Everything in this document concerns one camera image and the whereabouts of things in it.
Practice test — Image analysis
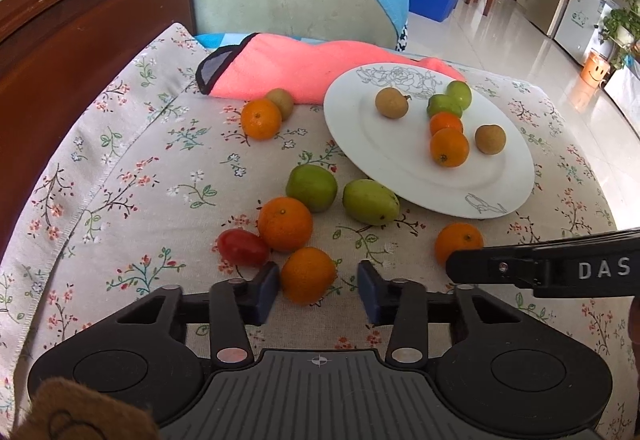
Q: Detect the white plate with line drawing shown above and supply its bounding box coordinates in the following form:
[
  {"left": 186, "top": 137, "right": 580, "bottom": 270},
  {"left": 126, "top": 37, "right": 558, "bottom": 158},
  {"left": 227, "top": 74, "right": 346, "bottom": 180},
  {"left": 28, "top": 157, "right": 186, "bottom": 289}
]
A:
[{"left": 323, "top": 63, "right": 536, "bottom": 219}]

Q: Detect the brown plush cloth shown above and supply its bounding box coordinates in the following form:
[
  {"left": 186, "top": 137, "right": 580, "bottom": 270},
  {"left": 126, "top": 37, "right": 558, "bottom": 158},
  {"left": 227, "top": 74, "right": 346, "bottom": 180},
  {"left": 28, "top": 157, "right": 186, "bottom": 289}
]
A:
[{"left": 10, "top": 375, "right": 163, "bottom": 440}]

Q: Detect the green potted plant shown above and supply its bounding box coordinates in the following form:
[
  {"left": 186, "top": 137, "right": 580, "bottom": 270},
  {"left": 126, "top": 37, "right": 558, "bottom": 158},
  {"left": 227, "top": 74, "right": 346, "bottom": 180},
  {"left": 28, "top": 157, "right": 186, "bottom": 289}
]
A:
[{"left": 597, "top": 0, "right": 640, "bottom": 70}]

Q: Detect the pink cloth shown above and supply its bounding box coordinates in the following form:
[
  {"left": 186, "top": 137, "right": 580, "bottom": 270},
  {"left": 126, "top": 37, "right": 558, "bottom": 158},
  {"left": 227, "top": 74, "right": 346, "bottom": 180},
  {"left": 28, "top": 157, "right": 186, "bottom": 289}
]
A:
[{"left": 196, "top": 33, "right": 468, "bottom": 105}]

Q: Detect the small orange mandarin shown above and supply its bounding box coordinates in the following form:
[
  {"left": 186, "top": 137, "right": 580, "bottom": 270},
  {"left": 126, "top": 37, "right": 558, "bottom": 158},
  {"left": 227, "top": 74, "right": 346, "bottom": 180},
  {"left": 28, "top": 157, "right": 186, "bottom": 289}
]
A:
[
  {"left": 429, "top": 112, "right": 464, "bottom": 135},
  {"left": 240, "top": 98, "right": 283, "bottom": 141},
  {"left": 434, "top": 222, "right": 485, "bottom": 267},
  {"left": 257, "top": 196, "right": 314, "bottom": 253},
  {"left": 280, "top": 247, "right": 337, "bottom": 305},
  {"left": 430, "top": 127, "right": 470, "bottom": 169}
]

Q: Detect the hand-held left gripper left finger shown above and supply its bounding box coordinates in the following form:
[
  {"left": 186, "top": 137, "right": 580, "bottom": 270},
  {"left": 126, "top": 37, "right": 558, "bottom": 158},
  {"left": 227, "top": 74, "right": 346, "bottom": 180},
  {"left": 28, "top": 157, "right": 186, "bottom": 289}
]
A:
[{"left": 116, "top": 262, "right": 281, "bottom": 369}]

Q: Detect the dark wooden headboard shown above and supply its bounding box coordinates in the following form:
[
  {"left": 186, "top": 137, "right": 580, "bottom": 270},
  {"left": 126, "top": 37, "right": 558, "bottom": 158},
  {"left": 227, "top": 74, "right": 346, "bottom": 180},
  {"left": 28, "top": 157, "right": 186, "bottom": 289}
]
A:
[{"left": 0, "top": 0, "right": 205, "bottom": 255}]

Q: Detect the green jujube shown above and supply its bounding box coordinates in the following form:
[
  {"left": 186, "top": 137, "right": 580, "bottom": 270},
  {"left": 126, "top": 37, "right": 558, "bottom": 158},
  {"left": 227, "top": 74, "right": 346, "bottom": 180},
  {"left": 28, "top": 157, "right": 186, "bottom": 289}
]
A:
[
  {"left": 286, "top": 164, "right": 338, "bottom": 213},
  {"left": 446, "top": 80, "right": 473, "bottom": 109},
  {"left": 342, "top": 178, "right": 401, "bottom": 225},
  {"left": 426, "top": 94, "right": 463, "bottom": 119}
]

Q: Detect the orange smiley bucket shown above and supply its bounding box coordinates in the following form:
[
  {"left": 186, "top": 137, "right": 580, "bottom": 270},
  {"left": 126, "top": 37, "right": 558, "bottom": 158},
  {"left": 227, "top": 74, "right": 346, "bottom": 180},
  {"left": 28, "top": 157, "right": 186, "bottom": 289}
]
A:
[{"left": 580, "top": 50, "right": 612, "bottom": 88}]

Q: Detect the brown longan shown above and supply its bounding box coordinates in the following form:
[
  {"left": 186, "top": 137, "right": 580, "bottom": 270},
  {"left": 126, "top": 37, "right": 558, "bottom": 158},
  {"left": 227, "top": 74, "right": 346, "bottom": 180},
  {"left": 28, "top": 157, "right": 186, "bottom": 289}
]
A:
[
  {"left": 265, "top": 88, "right": 295, "bottom": 121},
  {"left": 474, "top": 124, "right": 507, "bottom": 155},
  {"left": 375, "top": 87, "right": 411, "bottom": 119}
]

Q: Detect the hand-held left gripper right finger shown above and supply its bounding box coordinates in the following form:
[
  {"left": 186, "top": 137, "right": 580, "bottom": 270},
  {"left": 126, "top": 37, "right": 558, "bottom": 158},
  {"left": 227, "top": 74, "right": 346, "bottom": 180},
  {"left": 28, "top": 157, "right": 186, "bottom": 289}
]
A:
[{"left": 358, "top": 261, "right": 523, "bottom": 368}]

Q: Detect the small white refrigerator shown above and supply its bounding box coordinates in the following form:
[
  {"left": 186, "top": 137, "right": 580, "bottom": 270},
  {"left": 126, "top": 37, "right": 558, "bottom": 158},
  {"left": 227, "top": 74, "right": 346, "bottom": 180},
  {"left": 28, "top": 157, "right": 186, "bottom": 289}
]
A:
[{"left": 552, "top": 0, "right": 621, "bottom": 68}]

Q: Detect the red cherry tomato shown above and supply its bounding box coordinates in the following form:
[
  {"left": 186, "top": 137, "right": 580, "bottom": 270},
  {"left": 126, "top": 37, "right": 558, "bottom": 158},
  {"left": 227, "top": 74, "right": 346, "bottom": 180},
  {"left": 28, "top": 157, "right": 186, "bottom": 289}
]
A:
[{"left": 217, "top": 229, "right": 271, "bottom": 268}]

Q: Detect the blue plastic bin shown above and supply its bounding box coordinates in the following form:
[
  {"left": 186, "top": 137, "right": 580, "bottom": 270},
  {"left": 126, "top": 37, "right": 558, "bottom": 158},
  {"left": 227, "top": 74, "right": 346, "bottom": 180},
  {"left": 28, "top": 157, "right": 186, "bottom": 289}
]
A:
[{"left": 409, "top": 0, "right": 461, "bottom": 23}]

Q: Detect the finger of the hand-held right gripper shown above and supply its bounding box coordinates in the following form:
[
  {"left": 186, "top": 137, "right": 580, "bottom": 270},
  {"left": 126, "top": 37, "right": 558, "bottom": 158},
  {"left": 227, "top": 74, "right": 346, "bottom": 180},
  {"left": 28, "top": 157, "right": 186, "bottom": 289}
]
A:
[{"left": 446, "top": 229, "right": 640, "bottom": 299}]

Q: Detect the floral tablecloth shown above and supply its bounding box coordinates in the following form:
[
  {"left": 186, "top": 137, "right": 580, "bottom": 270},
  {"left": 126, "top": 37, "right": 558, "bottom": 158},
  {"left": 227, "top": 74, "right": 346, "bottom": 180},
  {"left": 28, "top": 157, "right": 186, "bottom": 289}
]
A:
[{"left": 0, "top": 22, "right": 631, "bottom": 421}]

